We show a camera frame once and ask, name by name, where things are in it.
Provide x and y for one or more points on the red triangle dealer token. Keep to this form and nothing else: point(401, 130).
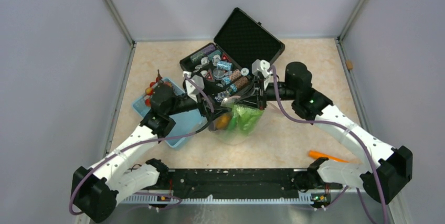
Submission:
point(209, 76)

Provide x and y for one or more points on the white single poker chip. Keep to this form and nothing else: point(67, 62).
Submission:
point(244, 71)

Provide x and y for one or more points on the light blue plastic basket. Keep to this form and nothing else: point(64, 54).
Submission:
point(178, 128)

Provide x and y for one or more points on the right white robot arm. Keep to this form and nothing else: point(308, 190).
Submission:
point(385, 169)

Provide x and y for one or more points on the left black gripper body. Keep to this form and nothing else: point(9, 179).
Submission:
point(184, 104)

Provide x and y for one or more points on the clear zip top bag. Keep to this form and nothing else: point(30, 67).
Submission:
point(234, 137)

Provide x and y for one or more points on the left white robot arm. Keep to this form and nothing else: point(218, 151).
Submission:
point(98, 189)

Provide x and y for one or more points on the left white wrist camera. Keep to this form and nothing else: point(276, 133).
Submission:
point(194, 85)

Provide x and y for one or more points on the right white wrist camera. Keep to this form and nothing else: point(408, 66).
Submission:
point(260, 68)

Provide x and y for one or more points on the orange brown fruit toy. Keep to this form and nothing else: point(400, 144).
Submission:
point(223, 121)

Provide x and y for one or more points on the red cherry tomato bunch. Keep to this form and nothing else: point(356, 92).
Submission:
point(153, 87)

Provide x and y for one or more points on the black poker chip case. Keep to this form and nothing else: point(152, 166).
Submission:
point(240, 41)

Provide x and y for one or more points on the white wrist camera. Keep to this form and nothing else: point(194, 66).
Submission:
point(260, 68)
point(194, 85)

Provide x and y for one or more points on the green napa cabbage toy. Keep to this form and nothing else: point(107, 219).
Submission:
point(244, 119)

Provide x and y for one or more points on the clear round dealer button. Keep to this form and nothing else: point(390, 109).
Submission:
point(218, 74)

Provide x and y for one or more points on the white cable duct strip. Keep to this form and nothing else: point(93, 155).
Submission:
point(303, 199)

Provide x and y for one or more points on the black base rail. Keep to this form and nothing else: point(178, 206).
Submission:
point(245, 183)

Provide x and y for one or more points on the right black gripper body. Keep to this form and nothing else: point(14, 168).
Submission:
point(267, 91)

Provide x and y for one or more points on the orange marker pen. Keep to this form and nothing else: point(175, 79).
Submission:
point(316, 155)

